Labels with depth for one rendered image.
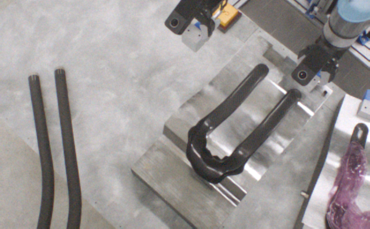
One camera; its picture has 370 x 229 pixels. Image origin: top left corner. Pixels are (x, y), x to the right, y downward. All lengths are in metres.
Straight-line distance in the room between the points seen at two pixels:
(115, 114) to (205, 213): 0.37
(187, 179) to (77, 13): 0.60
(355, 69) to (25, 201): 1.50
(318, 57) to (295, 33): 1.03
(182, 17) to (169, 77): 0.30
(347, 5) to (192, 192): 0.57
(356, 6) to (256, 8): 1.24
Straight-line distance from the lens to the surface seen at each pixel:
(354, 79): 2.16
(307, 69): 1.16
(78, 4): 1.51
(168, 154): 1.24
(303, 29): 2.20
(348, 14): 1.02
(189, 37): 1.25
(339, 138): 1.32
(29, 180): 2.18
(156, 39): 1.43
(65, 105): 1.31
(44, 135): 1.29
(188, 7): 1.12
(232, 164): 1.20
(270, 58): 1.36
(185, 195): 1.21
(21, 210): 2.17
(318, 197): 1.25
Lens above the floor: 2.05
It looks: 69 degrees down
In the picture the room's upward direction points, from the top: 4 degrees clockwise
